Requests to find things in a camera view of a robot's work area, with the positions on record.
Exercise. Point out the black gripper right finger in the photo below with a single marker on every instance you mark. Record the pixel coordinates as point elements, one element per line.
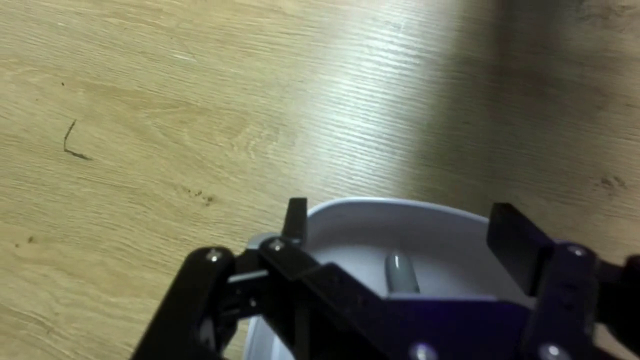
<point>522,243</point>

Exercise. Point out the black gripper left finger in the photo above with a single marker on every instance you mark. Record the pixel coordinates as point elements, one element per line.
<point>200,307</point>

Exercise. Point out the white round container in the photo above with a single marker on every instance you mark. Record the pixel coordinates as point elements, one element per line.
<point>426,232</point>

